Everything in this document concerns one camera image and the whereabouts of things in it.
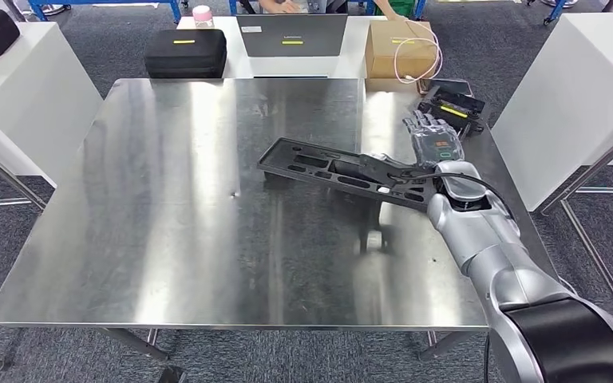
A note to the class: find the black right wrist camera bracket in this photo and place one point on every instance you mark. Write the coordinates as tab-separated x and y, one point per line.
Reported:
386	169

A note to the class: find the brown cardboard box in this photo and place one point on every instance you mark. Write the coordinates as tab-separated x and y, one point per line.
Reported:
386	53

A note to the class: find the steel workbench table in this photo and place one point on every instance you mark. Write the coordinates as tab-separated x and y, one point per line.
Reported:
153	211

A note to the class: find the long black plastic panel part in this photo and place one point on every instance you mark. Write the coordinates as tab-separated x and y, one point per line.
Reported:
346	170

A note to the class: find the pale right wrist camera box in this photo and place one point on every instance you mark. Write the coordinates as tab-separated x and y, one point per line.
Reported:
384	189

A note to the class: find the black device with yellow stripe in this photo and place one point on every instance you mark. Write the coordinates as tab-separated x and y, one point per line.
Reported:
470	121

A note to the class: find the blue metal cart frame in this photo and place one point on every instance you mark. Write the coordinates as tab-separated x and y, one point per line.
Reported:
174	8

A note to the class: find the white desk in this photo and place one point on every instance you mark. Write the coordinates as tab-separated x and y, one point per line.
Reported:
349	63

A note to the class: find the grey laptop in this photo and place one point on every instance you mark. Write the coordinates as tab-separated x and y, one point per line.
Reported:
290	37

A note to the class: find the pink cup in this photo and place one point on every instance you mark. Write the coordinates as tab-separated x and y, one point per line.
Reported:
203	17

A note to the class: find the green crate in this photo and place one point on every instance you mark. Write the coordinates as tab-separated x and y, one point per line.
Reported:
399	6

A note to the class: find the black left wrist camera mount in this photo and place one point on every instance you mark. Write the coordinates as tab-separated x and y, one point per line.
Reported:
171	375

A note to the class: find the white cabinet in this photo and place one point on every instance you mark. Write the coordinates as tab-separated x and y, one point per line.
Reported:
37	105
560	105

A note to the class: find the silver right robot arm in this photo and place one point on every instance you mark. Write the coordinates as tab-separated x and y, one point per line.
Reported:
486	238

